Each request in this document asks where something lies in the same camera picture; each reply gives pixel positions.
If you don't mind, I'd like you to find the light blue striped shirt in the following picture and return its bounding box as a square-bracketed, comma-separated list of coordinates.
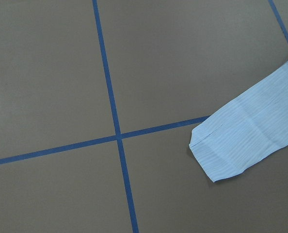
[189, 61, 288, 182]

